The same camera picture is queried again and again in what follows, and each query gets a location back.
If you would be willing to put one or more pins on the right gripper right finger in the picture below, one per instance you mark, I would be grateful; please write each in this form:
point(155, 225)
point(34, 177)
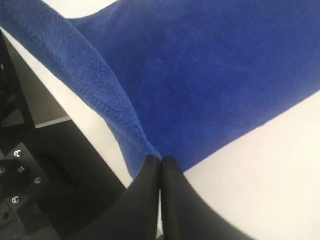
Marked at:
point(184, 214)

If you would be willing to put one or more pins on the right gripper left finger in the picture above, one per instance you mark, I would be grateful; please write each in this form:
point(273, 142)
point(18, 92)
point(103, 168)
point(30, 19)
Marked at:
point(134, 216)

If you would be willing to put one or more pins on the blue towel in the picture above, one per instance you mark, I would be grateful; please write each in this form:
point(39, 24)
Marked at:
point(179, 78)

